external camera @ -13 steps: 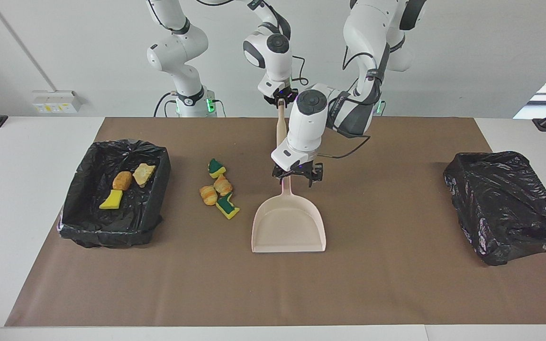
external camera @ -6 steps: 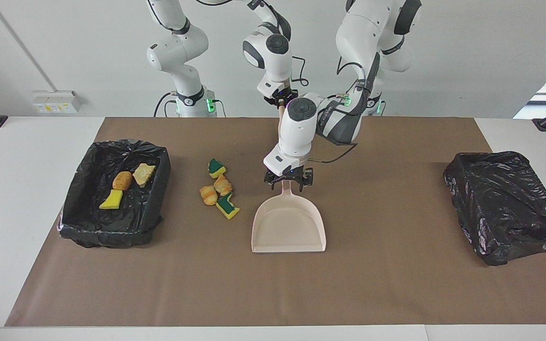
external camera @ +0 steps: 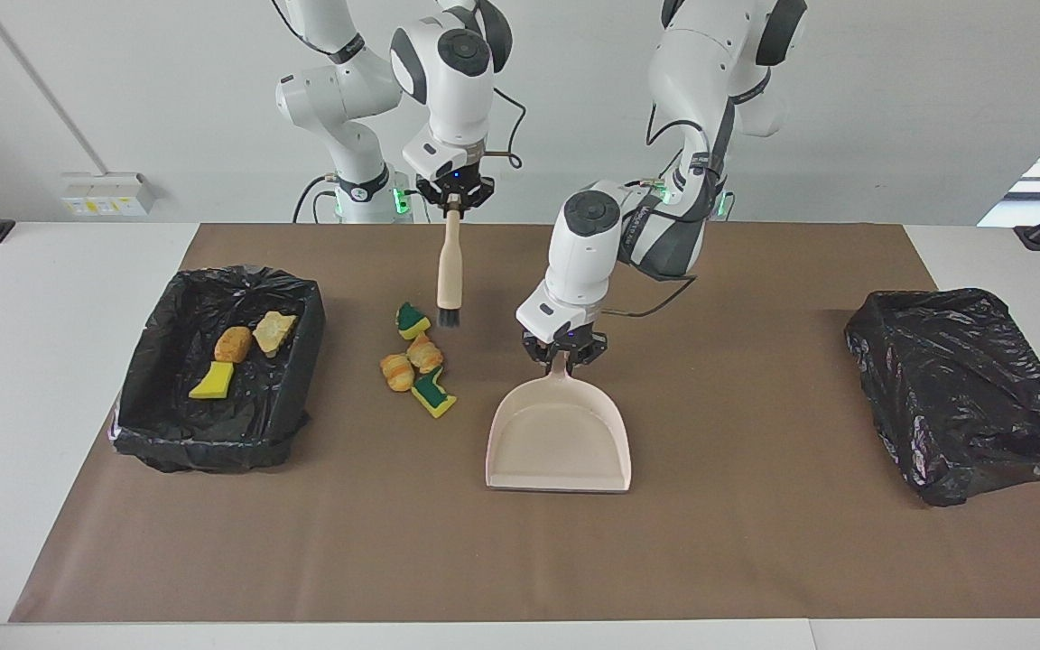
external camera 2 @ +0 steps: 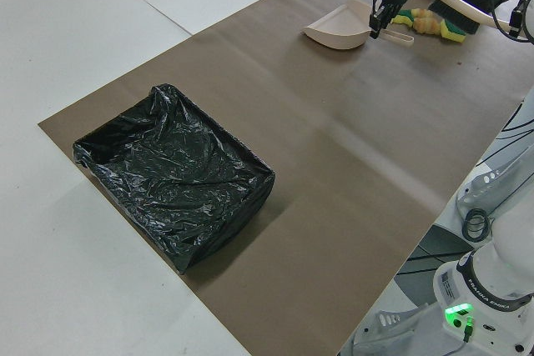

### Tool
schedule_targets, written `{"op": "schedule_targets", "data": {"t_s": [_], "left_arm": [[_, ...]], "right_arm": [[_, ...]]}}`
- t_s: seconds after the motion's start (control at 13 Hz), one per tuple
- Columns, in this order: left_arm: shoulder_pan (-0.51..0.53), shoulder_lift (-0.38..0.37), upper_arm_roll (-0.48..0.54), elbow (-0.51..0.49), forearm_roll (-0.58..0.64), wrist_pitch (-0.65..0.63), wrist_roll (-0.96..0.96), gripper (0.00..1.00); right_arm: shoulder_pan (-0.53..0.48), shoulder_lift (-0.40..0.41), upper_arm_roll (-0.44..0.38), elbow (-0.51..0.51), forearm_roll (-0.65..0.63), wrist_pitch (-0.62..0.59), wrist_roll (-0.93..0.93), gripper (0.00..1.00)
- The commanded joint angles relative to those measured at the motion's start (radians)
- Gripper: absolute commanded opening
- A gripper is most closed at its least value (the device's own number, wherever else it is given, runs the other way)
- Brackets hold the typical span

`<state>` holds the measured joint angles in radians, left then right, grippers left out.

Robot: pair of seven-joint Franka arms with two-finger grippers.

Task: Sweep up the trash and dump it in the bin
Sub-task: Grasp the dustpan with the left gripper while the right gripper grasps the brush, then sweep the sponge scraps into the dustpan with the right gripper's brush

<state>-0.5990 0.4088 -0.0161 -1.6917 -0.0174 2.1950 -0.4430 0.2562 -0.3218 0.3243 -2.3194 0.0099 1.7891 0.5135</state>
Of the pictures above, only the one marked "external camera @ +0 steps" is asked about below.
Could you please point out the striped toy bread piece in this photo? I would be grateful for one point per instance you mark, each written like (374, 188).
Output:
(274, 332)

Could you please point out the white wall socket box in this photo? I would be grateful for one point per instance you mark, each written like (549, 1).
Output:
(105, 194)

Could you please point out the brown toy bread roll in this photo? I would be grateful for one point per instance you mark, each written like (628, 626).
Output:
(233, 345)

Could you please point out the brown paper table mat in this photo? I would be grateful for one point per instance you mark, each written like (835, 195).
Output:
(800, 560)

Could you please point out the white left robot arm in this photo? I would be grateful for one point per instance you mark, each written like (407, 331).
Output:
(574, 262)

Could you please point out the small toy croissant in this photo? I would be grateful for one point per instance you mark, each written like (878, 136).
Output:
(397, 372)
(425, 354)

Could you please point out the beige plastic dustpan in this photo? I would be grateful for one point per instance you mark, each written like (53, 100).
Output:
(556, 442)

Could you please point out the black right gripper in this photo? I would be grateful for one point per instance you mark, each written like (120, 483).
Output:
(457, 190)

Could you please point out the black bag lined bin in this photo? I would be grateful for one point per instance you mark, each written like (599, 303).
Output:
(962, 397)
(150, 361)

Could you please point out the green yellow sponge piece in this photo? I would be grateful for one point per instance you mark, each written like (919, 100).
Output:
(432, 395)
(412, 320)

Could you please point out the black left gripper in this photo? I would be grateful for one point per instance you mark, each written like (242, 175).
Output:
(565, 341)

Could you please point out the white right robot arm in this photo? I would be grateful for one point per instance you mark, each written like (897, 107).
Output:
(448, 90)

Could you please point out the beige hand brush black bristles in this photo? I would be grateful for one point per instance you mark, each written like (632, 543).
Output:
(450, 271)

